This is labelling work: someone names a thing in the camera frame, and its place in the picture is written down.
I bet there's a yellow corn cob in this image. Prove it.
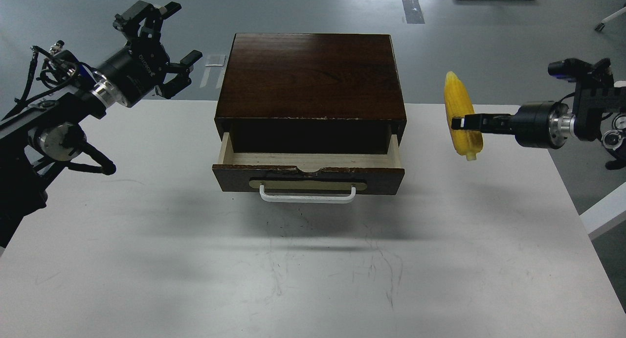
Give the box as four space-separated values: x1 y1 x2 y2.
444 71 484 160

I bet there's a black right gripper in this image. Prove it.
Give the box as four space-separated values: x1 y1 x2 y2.
451 101 576 149

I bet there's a white chair leg with caster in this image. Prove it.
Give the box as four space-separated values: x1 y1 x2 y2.
594 4 626 32

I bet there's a white furniture edge right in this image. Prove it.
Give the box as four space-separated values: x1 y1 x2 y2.
581 183 626 240

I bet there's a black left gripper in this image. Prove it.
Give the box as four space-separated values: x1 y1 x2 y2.
96 0 203 108

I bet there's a wooden drawer with white handle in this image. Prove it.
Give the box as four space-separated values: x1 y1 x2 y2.
212 133 405 204

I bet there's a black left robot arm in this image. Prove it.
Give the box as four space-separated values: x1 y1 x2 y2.
0 1 202 249

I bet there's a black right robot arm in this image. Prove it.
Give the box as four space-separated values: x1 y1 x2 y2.
444 59 626 170

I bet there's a dark wooden drawer box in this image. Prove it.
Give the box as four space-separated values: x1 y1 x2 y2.
215 33 407 155

